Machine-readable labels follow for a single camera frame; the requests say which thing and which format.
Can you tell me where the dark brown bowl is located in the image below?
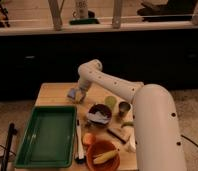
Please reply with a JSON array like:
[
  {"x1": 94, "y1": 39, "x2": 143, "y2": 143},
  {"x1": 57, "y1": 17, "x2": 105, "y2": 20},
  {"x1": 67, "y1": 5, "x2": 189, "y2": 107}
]
[{"x1": 86, "y1": 104, "x2": 112, "y2": 125}]

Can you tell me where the green plastic tray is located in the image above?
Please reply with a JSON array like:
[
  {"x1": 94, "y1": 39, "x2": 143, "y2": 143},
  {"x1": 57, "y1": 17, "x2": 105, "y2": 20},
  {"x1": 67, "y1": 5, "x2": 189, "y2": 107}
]
[{"x1": 15, "y1": 106, "x2": 77, "y2": 169}]

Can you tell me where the blue grey cloth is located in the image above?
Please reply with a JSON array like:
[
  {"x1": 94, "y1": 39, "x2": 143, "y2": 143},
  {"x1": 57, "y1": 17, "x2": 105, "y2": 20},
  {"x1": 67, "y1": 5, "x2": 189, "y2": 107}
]
[{"x1": 87, "y1": 112, "x2": 110, "y2": 124}]

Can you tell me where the green plastic cup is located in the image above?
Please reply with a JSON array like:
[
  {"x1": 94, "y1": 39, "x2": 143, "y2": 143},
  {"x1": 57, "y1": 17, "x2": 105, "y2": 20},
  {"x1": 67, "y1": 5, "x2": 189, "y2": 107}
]
[{"x1": 105, "y1": 96, "x2": 117, "y2": 110}]

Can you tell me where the orange round fruit toy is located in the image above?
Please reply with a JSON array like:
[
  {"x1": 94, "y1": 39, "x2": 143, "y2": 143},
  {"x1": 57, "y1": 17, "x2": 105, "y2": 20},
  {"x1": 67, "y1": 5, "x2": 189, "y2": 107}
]
[{"x1": 82, "y1": 133, "x2": 96, "y2": 146}]

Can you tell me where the green vegetable toy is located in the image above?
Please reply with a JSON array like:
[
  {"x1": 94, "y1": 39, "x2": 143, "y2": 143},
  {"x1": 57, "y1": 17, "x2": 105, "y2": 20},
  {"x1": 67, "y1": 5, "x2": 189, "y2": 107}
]
[{"x1": 121, "y1": 121, "x2": 134, "y2": 128}]

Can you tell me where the yellow corn cob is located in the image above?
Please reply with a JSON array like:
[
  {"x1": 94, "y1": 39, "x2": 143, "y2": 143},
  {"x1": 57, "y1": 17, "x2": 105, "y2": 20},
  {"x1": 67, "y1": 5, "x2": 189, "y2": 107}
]
[{"x1": 93, "y1": 150, "x2": 118, "y2": 165}]

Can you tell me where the brown wooden brush block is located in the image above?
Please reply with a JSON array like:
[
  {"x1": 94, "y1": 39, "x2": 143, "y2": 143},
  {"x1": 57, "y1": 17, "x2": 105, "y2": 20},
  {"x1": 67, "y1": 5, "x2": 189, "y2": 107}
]
[{"x1": 107, "y1": 128, "x2": 129, "y2": 144}]

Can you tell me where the green dish on shelf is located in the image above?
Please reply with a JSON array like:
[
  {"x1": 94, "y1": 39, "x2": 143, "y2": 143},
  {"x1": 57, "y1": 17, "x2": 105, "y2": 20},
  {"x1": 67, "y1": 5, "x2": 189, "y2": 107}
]
[{"x1": 69, "y1": 18, "x2": 100, "y2": 25}]

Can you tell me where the black object on shelf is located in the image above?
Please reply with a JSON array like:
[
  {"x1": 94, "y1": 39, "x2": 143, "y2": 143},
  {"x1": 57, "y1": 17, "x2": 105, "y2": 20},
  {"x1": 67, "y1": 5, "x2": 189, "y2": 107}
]
[{"x1": 137, "y1": 0, "x2": 198, "y2": 22}]

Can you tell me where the black floor cable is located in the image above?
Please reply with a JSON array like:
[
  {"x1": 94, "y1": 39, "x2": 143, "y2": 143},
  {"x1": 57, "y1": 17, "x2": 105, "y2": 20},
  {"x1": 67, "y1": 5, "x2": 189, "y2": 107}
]
[{"x1": 180, "y1": 133, "x2": 198, "y2": 154}]

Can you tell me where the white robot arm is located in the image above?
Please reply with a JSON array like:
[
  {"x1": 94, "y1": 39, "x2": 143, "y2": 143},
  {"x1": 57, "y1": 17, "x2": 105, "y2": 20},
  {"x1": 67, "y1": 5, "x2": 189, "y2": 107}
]
[{"x1": 78, "y1": 59, "x2": 187, "y2": 171}]

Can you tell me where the black pole stand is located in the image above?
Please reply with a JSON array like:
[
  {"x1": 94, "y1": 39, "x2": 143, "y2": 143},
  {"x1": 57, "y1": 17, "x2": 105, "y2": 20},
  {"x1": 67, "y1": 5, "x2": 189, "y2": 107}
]
[{"x1": 0, "y1": 123, "x2": 17, "y2": 171}]

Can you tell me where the white handled knife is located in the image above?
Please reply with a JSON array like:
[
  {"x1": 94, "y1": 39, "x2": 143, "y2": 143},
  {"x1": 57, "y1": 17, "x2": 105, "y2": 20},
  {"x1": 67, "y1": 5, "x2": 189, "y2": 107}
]
[{"x1": 75, "y1": 121, "x2": 85, "y2": 164}]

